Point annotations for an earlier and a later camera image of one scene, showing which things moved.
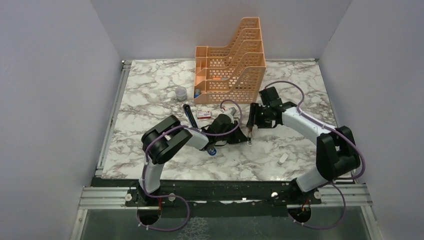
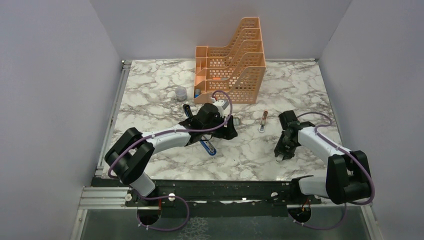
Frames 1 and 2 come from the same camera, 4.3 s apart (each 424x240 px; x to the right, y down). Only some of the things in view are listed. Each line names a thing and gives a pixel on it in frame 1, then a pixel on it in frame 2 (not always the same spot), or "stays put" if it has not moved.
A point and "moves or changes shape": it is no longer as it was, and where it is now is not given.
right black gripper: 254,109 -> 278,148
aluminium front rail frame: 344,195 stays put
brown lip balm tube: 249,142 moves or changes shape
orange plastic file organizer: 233,73 stays put
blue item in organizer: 197,91 stays put
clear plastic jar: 180,92 stays put
